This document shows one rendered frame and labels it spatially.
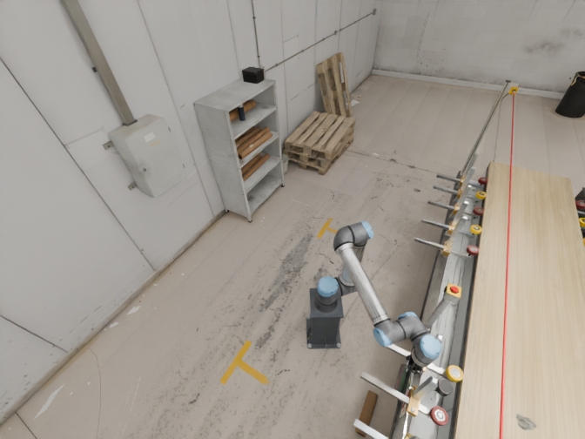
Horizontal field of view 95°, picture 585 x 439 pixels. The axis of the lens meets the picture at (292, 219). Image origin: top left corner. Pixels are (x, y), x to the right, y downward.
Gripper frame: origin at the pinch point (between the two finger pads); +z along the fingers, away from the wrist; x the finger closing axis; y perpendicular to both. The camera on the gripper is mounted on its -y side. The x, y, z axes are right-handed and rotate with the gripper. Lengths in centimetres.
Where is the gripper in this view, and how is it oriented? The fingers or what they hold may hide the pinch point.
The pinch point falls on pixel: (410, 366)
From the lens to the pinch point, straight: 180.8
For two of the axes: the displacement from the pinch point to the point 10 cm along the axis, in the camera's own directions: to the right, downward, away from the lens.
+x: 8.6, 3.3, -3.8
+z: 0.4, 7.0, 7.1
